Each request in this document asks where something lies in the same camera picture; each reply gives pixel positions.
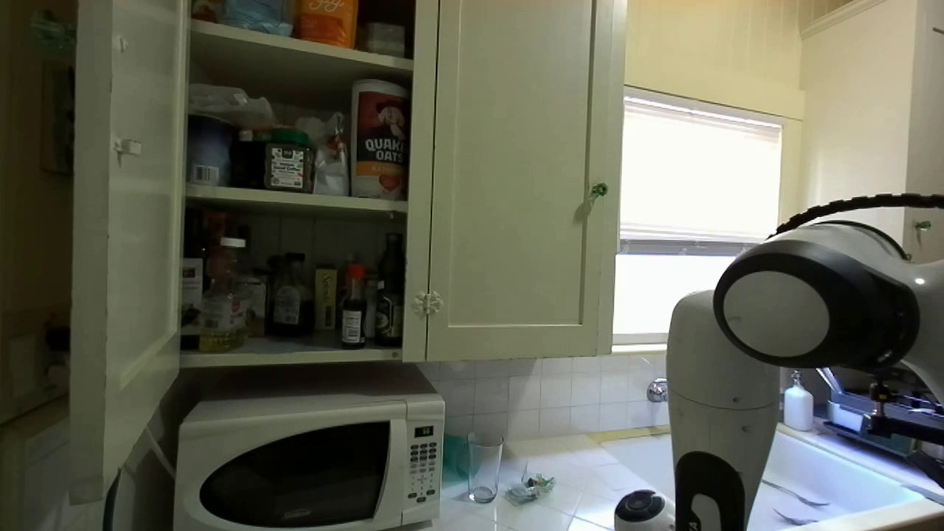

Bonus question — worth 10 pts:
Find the clear drinking glass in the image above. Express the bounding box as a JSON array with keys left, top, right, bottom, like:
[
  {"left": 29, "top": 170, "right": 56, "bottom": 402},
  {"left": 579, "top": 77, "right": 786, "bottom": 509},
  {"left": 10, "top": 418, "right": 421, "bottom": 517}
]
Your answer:
[{"left": 463, "top": 437, "right": 508, "bottom": 507}]

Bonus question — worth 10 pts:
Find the green lid jar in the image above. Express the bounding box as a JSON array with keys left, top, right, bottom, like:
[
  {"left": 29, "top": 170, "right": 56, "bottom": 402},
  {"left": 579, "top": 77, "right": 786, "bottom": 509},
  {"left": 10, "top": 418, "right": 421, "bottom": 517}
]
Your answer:
[{"left": 261, "top": 126, "right": 320, "bottom": 195}]

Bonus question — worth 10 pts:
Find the clear plastic bag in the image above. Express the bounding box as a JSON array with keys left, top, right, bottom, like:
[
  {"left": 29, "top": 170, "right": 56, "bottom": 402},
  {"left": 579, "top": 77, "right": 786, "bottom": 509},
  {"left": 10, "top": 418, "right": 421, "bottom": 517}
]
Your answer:
[{"left": 187, "top": 79, "right": 278, "bottom": 132}]

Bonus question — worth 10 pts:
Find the tall dark bottle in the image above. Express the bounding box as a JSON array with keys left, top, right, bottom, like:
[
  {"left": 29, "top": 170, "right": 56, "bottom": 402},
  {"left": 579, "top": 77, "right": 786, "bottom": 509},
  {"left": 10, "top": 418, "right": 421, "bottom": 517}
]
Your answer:
[{"left": 370, "top": 229, "right": 407, "bottom": 350}]

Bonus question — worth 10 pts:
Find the red cap sauce bottle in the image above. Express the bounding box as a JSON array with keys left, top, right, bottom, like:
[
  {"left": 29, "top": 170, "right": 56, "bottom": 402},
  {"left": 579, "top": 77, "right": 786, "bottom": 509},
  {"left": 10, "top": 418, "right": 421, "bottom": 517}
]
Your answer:
[{"left": 337, "top": 260, "right": 371, "bottom": 350}]

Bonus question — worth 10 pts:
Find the chrome sink faucet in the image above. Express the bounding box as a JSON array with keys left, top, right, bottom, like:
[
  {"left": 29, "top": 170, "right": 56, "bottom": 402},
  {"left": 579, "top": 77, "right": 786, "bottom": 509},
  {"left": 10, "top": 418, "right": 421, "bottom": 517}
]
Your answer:
[{"left": 644, "top": 374, "right": 675, "bottom": 408}]

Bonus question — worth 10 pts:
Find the white cap bottle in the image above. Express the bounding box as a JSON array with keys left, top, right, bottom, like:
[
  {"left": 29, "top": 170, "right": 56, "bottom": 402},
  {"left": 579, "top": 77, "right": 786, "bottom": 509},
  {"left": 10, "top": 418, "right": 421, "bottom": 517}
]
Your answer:
[{"left": 199, "top": 234, "right": 255, "bottom": 356}]

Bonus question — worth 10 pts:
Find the white microwave oven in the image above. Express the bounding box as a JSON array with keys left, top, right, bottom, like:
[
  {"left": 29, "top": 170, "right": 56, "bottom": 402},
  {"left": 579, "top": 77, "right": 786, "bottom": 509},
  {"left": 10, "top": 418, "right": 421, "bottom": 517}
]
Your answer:
[{"left": 172, "top": 390, "right": 449, "bottom": 531}]

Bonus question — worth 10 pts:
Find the white label carton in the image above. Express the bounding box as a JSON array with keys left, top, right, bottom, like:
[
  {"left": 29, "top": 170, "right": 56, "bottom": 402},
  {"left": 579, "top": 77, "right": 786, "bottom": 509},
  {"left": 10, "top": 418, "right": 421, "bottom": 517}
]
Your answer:
[{"left": 177, "top": 253, "right": 208, "bottom": 353}]

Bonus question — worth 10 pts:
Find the small dark jar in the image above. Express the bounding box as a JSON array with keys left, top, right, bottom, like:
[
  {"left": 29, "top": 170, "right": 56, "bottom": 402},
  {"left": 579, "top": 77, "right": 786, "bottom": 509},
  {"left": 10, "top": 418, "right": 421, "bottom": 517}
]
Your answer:
[{"left": 227, "top": 130, "right": 272, "bottom": 192}]

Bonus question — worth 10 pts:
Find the yellowish small box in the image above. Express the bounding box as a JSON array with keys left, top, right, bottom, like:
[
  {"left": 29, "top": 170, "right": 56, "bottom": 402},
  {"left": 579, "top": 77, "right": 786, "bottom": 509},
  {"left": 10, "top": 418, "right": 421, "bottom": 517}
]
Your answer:
[{"left": 314, "top": 266, "right": 342, "bottom": 338}]

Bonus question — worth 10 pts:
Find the cream cabinet door with latch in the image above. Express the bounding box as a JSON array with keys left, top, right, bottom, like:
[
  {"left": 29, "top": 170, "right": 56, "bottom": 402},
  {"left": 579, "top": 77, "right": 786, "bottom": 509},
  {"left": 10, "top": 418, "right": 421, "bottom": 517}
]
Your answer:
[{"left": 69, "top": 0, "right": 193, "bottom": 507}]

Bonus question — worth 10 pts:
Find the small round black-white object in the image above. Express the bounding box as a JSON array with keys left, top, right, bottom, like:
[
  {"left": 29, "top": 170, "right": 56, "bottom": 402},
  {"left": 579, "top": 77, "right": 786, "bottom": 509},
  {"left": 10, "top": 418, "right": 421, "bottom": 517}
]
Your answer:
[{"left": 610, "top": 486, "right": 675, "bottom": 531}]

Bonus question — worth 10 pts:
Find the metal spoon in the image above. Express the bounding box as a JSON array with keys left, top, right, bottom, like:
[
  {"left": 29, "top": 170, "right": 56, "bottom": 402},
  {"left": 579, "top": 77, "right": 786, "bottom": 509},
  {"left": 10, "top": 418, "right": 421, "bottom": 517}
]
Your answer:
[
  {"left": 750, "top": 473, "right": 836, "bottom": 509},
  {"left": 771, "top": 501, "right": 820, "bottom": 527}
]

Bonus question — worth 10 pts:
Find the white soap bottle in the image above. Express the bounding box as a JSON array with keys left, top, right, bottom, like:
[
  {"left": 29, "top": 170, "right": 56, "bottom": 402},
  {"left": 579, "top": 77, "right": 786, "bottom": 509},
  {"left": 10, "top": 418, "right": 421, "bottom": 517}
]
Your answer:
[{"left": 781, "top": 368, "right": 820, "bottom": 434}]

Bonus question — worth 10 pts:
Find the cream wall cabinet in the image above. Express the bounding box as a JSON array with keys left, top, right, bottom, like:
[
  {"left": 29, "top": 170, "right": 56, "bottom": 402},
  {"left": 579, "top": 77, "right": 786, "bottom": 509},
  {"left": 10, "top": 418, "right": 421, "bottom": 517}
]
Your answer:
[{"left": 174, "top": 0, "right": 631, "bottom": 371}]

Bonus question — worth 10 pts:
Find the white cabinet door latch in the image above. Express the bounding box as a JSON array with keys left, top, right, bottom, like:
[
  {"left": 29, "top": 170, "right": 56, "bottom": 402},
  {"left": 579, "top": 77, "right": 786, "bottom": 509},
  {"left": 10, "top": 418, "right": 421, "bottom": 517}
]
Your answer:
[{"left": 110, "top": 136, "right": 147, "bottom": 166}]

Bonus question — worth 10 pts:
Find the Quaker oats canister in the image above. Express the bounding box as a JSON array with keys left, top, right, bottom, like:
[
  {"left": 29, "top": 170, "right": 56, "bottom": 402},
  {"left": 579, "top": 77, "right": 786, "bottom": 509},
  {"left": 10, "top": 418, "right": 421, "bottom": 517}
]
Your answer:
[{"left": 348, "top": 77, "right": 413, "bottom": 204}]

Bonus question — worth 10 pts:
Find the white and blue tub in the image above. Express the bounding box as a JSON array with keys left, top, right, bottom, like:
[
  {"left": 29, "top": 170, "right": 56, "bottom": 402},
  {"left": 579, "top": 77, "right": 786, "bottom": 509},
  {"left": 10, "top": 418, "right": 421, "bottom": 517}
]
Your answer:
[{"left": 182, "top": 113, "right": 237, "bottom": 192}]

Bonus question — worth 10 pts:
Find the plastic spice bag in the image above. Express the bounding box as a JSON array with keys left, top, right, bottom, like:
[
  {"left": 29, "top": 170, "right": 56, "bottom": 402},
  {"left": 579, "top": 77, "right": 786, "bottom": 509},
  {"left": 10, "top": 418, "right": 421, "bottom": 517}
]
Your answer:
[{"left": 311, "top": 108, "right": 355, "bottom": 197}]

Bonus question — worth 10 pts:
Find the orange food package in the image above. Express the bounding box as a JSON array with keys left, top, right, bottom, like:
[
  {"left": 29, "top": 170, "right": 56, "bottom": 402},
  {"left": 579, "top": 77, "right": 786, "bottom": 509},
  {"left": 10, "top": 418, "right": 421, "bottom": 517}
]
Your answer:
[{"left": 292, "top": 0, "right": 362, "bottom": 49}]

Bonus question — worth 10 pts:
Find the dark tin can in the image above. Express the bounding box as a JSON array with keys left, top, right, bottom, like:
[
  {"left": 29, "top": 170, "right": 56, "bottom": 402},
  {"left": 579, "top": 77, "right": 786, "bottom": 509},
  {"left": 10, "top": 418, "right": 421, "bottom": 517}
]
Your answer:
[{"left": 356, "top": 17, "right": 413, "bottom": 61}]

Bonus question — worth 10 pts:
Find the dark dish rack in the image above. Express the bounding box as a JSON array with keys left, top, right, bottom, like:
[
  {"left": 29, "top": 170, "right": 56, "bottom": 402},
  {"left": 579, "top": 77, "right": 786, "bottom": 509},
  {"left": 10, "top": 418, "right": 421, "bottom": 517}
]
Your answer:
[{"left": 812, "top": 362, "right": 944, "bottom": 448}]

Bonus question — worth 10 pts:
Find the cream window frame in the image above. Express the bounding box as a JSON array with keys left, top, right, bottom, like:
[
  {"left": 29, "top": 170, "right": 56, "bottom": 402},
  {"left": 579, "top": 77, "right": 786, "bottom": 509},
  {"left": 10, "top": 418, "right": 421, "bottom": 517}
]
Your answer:
[{"left": 609, "top": 83, "right": 790, "bottom": 361}]

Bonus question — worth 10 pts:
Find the blue food packet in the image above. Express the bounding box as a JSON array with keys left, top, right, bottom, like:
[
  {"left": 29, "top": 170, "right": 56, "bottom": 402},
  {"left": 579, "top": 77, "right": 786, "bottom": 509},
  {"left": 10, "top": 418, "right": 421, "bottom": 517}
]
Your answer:
[{"left": 219, "top": 0, "right": 297, "bottom": 37}]

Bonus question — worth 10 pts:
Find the dark glass jar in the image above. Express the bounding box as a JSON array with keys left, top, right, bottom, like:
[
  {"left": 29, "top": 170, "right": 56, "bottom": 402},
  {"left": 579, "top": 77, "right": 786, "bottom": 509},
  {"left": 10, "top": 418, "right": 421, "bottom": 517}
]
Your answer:
[{"left": 267, "top": 250, "right": 317, "bottom": 338}]

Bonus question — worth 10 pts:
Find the white kitchen sink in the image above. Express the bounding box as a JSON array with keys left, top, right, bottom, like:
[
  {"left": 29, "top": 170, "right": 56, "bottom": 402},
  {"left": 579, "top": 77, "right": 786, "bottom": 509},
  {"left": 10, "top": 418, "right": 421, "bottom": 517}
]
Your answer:
[{"left": 588, "top": 421, "right": 944, "bottom": 531}]

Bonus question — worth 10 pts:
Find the cream cabinet door green knob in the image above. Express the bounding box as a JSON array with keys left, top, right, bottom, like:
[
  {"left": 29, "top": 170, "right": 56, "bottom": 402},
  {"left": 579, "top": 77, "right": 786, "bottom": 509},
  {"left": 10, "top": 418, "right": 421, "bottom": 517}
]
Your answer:
[{"left": 421, "top": 0, "right": 631, "bottom": 365}]

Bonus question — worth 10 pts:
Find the white window blind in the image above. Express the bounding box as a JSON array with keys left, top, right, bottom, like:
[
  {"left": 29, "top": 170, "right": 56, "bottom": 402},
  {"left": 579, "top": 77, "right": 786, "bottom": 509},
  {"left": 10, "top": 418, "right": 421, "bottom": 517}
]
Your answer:
[{"left": 616, "top": 92, "right": 789, "bottom": 250}]

